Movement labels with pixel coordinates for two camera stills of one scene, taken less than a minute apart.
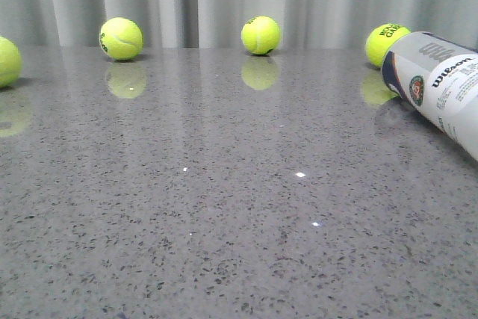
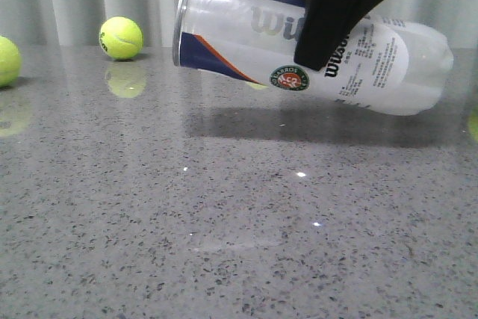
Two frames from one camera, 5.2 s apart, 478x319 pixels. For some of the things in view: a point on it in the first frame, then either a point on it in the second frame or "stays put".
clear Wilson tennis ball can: x=438 y=78 → x=387 y=64
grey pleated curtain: x=205 y=4 stays put
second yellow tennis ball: x=121 y=38 stays put
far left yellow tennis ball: x=10 y=62 stays put
